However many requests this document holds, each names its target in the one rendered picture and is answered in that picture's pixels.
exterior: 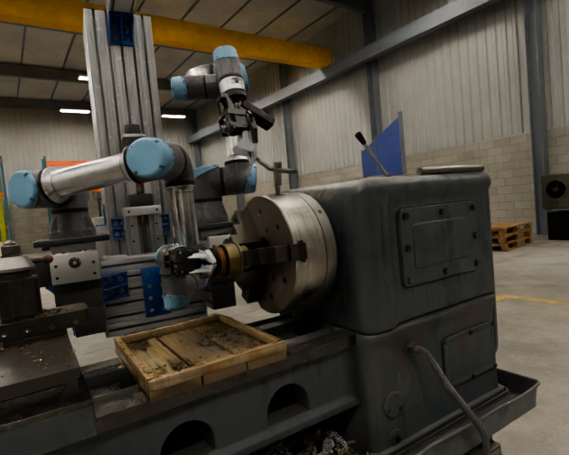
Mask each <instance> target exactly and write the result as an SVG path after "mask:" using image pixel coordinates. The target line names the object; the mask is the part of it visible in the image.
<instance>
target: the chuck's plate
mask: <svg viewBox="0 0 569 455"><path fill-rule="evenodd" d="M292 194H295V195H297V196H299V197H300V198H302V199H303V200H304V201H306V203H307V204H308V205H309V206H310V207H311V209H312V211H313V212H314V214H315V216H316V218H317V219H318V221H319V223H320V226H321V228H322V233H323V236H324V241H325V245H326V254H327V269H326V276H325V280H324V284H323V287H322V290H321V292H320V294H319V296H318V297H317V299H316V300H315V301H314V302H313V303H311V304H315V303H317V302H320V301H322V300H323V299H324V298H325V297H326V296H327V295H328V293H329V292H330V290H331V288H332V286H333V283H334V280H335V276H336V272H337V261H338V257H337V246H336V240H335V236H334V233H333V229H332V226H331V222H330V221H329V219H328V217H327V215H326V213H325V212H324V210H323V208H322V207H321V205H320V204H319V203H318V202H317V201H316V200H315V199H313V198H312V197H311V196H309V195H306V194H304V193H301V192H296V193H292ZM311 304H310V305H311Z"/></svg>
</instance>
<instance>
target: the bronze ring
mask: <svg viewBox="0 0 569 455"><path fill-rule="evenodd" d="M245 250H248V249H247V247H246V246H240V245H239V244H238V243H237V242H236V241H230V242H229V243H228V244H223V245H219V246H215V247H212V248H210V251H211V252H212V254H213V255H214V257H215V259H216V261H217V262H216V264H217V266H216V268H215V271H214V273H213V275H212V276H213V277H222V276H223V277H225V278H227V277H231V276H234V277H240V276H241V275H242V274H243V271H244V270H247V269H248V268H249V267H250V266H244V256H243V253H242V251H245Z"/></svg>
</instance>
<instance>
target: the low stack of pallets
mask: <svg viewBox="0 0 569 455"><path fill-rule="evenodd" d="M530 223H531V222H519V223H517V222H505V223H491V236H492V249H493V248H497V247H500V246H501V251H504V252H508V251H510V250H513V249H516V248H519V247H522V246H526V245H530V244H533V242H532V238H531V236H532V224H530ZM521 225H524V228H523V229H520V227H519V226H521ZM512 229H513V230H512ZM523 232H525V235H524V236H522V237H520V236H519V234H520V233H523ZM524 239H525V243H524V244H521V245H520V244H519V241H520V240H524ZM509 244H512V247H510V248H508V245H509Z"/></svg>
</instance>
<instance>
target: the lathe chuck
mask: <svg viewBox="0 0 569 455"><path fill-rule="evenodd" d="M246 205H247V209H248V211H249V213H250V216H251V218H252V219H253V222H254V224H255V226H256V229H257V232H258V234H259V236H260V237H263V238H265V239H266V240H267V241H268V243H267V244H266V246H264V247H269V246H284V245H293V244H298V241H302V243H303V247H304V253H305V259H304V262H301V260H293V261H288V262H282V263H278V264H271V265H272V267H271V269H270V270H269V271H266V272H265V276H264V282H263V289H262V294H261V301H260V307H261V308H262V309H263V310H265V311H267V312H270V313H280V312H284V311H290V310H293V309H297V308H301V307H304V306H307V305H310V304H311V303H313V302H314V301H315V300H316V299H317V297H318V296H319V294H320V292H321V290H322V287H323V284H324V280H325V276H326V269H327V254H326V245H325V241H324V236H323V233H322V228H321V226H320V223H319V221H318V219H317V218H316V216H315V214H314V212H313V211H312V209H311V207H310V206H309V205H308V204H307V203H306V201H304V200H303V199H302V198H300V197H299V196H297V195H295V194H292V193H282V196H276V195H274V194H269V195H258V196H255V197H253V198H252V199H251V200H249V201H248V203H247V204H246ZM309 290H311V291H312V294H311V295H310V296H309V297H308V298H306V299H301V296H302V294H303V293H305V292H306V291H309Z"/></svg>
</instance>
